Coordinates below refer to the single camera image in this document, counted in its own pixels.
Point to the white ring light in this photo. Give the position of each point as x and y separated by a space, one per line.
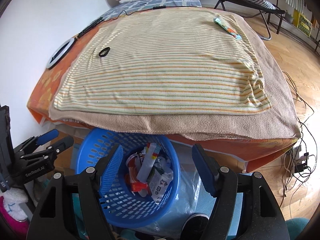
58 55

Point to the black inline cable remote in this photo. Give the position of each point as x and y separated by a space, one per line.
159 7

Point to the clear plastic bag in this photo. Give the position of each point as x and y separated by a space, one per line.
191 198

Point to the striped yellow towel blanket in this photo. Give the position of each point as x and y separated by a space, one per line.
169 61

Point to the white paper ball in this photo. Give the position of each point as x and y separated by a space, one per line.
162 164

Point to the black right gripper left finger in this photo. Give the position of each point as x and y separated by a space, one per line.
54 217

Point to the beige fleece blanket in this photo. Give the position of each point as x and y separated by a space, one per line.
262 109

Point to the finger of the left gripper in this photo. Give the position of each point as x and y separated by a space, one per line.
47 137
61 145

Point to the green white milk carton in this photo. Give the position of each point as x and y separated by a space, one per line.
158 182

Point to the black ring light tripod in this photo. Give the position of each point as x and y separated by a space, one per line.
89 27

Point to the pink white cloth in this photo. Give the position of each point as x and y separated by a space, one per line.
13 214

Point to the yellow crate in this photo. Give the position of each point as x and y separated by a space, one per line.
302 23

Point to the black folding chair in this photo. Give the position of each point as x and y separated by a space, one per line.
265 14

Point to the blue checkered bed sheet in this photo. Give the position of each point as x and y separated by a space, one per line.
141 5

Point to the white colourful tube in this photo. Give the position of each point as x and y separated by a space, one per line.
150 152

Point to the red white carton box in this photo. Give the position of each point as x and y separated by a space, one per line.
135 184

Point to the blue plastic laundry basket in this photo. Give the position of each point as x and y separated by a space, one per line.
120 206

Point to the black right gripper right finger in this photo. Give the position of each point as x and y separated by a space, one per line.
260 215

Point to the light blue toothpaste tube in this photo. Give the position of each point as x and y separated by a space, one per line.
225 26

